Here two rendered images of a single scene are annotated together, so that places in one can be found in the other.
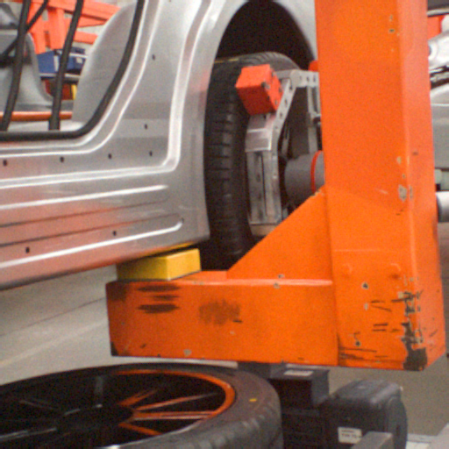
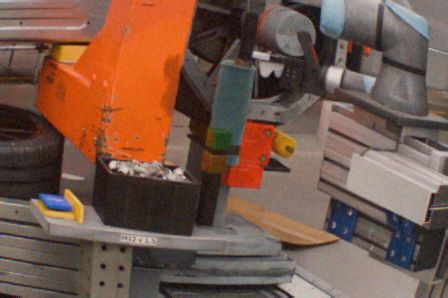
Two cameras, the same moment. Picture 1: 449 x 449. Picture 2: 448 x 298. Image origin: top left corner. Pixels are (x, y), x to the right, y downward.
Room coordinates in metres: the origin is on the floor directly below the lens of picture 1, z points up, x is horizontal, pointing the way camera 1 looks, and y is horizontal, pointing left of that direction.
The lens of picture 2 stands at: (-0.22, -1.87, 1.09)
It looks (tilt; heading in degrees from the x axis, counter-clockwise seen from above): 11 degrees down; 34
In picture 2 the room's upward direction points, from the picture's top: 10 degrees clockwise
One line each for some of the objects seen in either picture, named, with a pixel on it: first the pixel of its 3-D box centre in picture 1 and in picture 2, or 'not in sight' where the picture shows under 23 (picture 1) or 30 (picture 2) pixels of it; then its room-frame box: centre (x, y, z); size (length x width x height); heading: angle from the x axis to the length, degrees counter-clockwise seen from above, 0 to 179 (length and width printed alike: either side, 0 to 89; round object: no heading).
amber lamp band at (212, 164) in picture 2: not in sight; (214, 162); (1.74, -0.54, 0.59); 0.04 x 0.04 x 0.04; 62
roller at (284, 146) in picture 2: not in sight; (266, 136); (2.51, -0.17, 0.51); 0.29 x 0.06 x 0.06; 62
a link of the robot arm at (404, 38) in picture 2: not in sight; (404, 33); (1.78, -0.94, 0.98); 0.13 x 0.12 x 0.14; 114
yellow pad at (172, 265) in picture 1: (158, 265); (74, 51); (1.98, 0.16, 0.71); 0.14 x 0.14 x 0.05; 62
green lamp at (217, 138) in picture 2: not in sight; (218, 139); (1.74, -0.54, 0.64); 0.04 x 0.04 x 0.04; 62
